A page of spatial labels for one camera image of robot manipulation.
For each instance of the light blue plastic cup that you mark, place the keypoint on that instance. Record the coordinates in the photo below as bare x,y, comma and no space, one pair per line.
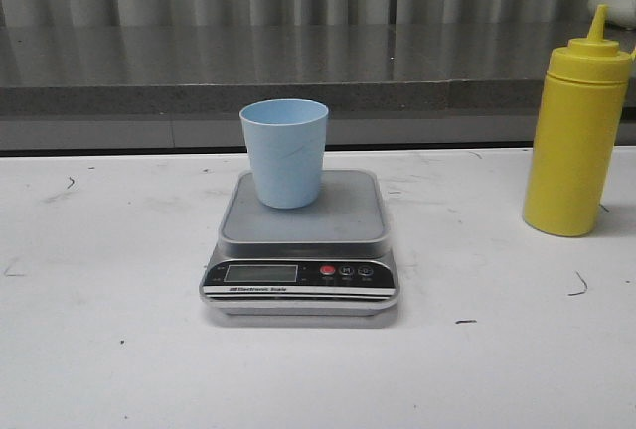
285,141

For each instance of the yellow squeeze bottle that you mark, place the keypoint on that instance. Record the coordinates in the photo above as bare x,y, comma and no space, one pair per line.
584,90

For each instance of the silver electronic kitchen scale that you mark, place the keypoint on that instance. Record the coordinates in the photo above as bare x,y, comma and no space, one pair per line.
329,264

